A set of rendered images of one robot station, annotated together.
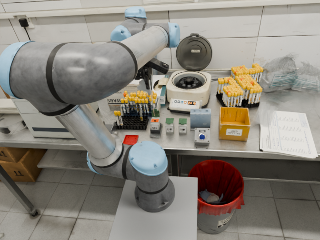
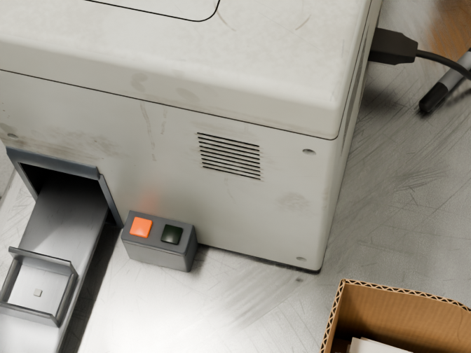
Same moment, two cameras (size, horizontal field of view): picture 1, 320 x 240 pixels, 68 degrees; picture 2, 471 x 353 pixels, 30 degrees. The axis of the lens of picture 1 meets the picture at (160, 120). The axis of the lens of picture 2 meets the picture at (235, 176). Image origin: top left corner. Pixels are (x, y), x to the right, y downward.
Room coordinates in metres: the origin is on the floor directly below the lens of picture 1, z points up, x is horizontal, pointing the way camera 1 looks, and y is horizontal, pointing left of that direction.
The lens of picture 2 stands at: (1.14, 0.09, 1.63)
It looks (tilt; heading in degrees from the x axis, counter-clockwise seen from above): 64 degrees down; 98
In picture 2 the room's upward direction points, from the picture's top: 6 degrees counter-clockwise
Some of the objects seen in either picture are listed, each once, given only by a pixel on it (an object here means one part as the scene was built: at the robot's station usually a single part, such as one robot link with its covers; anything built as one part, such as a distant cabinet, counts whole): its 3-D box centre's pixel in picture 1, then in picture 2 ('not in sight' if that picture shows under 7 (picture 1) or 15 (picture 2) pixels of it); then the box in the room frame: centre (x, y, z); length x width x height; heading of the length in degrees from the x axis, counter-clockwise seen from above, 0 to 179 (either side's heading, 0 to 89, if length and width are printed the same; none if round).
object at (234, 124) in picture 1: (233, 124); not in sight; (0.84, -0.35, 0.93); 0.13 x 0.13 x 0.10; 75
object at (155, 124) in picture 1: (155, 125); not in sight; (0.90, 0.02, 0.92); 0.05 x 0.04 x 0.06; 167
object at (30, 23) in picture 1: (25, 21); not in sight; (1.62, 0.79, 1.29); 0.09 x 0.01 x 0.09; 78
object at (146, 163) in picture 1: (147, 165); not in sight; (0.51, 0.06, 1.08); 0.13 x 0.12 x 0.14; 69
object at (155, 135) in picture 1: (155, 129); not in sight; (0.90, 0.02, 0.89); 0.09 x 0.05 x 0.04; 167
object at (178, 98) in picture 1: (188, 90); not in sight; (1.16, -0.18, 0.94); 0.30 x 0.24 x 0.12; 159
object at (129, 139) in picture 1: (130, 140); not in sight; (0.85, 0.16, 0.88); 0.07 x 0.07 x 0.01; 78
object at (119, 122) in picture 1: (130, 115); not in sight; (0.98, 0.15, 0.93); 0.17 x 0.09 x 0.11; 79
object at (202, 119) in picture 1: (200, 118); not in sight; (0.90, -0.20, 0.92); 0.10 x 0.07 x 0.10; 80
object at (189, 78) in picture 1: (189, 84); not in sight; (1.17, -0.19, 0.97); 0.15 x 0.15 x 0.07
